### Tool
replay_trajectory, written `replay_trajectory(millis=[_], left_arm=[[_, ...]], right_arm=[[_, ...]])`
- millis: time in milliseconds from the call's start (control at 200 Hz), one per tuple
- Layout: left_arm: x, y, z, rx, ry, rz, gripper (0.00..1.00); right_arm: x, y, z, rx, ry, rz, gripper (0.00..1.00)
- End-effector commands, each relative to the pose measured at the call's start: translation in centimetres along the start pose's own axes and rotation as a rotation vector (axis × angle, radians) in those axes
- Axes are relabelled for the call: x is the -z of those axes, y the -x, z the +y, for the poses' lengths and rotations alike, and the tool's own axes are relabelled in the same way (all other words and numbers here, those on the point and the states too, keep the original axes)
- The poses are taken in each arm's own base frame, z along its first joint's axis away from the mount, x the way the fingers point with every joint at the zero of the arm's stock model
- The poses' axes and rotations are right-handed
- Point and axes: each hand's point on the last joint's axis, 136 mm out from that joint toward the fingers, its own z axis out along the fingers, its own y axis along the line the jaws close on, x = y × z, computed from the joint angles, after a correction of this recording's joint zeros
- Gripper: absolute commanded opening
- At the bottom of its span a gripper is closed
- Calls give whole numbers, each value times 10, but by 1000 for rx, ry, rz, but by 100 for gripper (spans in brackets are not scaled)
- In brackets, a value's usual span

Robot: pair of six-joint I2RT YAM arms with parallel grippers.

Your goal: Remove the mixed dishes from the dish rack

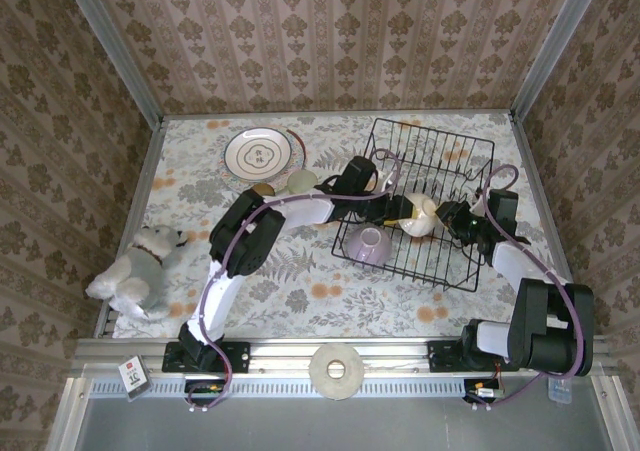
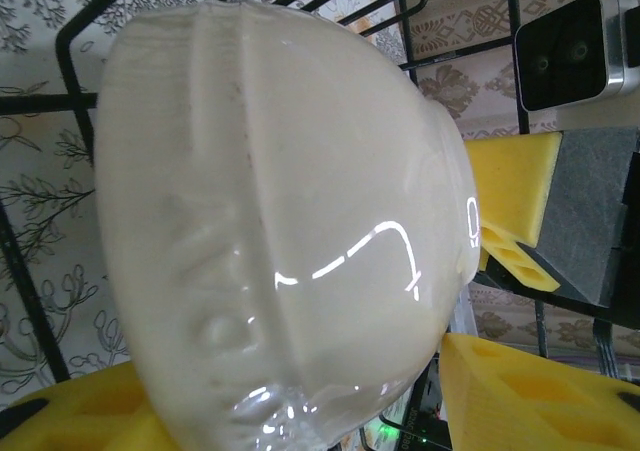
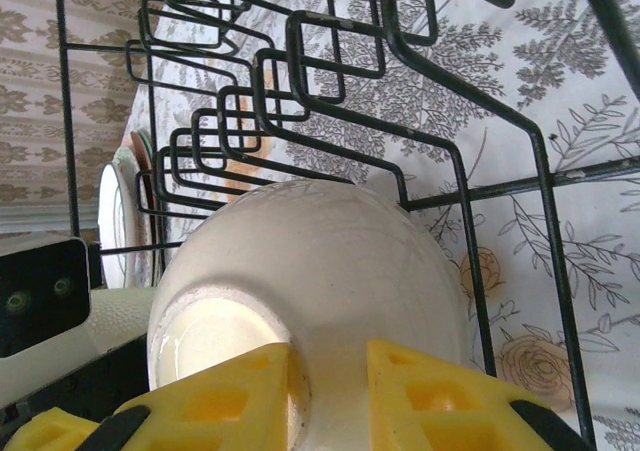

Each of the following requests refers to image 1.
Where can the floral patterned tablecloth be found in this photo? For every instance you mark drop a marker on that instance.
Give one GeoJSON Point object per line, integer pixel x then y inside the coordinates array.
{"type": "Point", "coordinates": [300, 296]}

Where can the pink red and blue plate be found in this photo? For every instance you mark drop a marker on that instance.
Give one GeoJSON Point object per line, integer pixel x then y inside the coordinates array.
{"type": "Point", "coordinates": [304, 151]}

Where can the amber glass cup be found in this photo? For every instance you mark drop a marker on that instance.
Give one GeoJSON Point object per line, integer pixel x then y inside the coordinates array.
{"type": "Point", "coordinates": [262, 189]}

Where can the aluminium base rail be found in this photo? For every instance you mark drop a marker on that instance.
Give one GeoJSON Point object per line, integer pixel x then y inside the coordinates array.
{"type": "Point", "coordinates": [280, 356]}

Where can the grey tape roll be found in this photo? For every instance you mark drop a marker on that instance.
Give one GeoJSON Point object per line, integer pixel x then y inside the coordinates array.
{"type": "Point", "coordinates": [320, 371]}

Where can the grey and white plush dog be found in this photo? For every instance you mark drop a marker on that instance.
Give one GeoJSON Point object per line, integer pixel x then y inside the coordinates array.
{"type": "Point", "coordinates": [135, 276]}

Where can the frosted green cup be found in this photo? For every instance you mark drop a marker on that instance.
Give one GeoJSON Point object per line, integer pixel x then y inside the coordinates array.
{"type": "Point", "coordinates": [301, 181]}

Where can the clear card box with label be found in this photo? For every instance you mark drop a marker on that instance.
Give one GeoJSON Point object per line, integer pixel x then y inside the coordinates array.
{"type": "Point", "coordinates": [134, 376]}

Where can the aluminium table side rail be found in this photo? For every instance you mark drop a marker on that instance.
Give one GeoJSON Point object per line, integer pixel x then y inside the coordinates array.
{"type": "Point", "coordinates": [532, 171]}
{"type": "Point", "coordinates": [154, 141]}

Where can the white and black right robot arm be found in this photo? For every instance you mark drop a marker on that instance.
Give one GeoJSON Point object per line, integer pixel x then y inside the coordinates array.
{"type": "Point", "coordinates": [520, 266]}

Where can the aluminium frame post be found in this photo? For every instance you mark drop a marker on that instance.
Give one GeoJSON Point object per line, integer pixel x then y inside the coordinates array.
{"type": "Point", "coordinates": [112, 46]}
{"type": "Point", "coordinates": [553, 46]}

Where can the white plate with green rim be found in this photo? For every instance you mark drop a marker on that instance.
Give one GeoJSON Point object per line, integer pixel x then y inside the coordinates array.
{"type": "Point", "coordinates": [257, 153]}

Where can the clear plastic bottle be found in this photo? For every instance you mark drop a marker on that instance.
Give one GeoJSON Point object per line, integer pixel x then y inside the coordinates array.
{"type": "Point", "coordinates": [560, 391]}

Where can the lilac ceramic bowl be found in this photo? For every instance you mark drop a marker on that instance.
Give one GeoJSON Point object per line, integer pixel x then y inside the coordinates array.
{"type": "Point", "coordinates": [369, 243]}

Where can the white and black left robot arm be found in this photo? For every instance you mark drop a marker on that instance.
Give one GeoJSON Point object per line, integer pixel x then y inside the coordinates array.
{"type": "Point", "coordinates": [300, 211]}

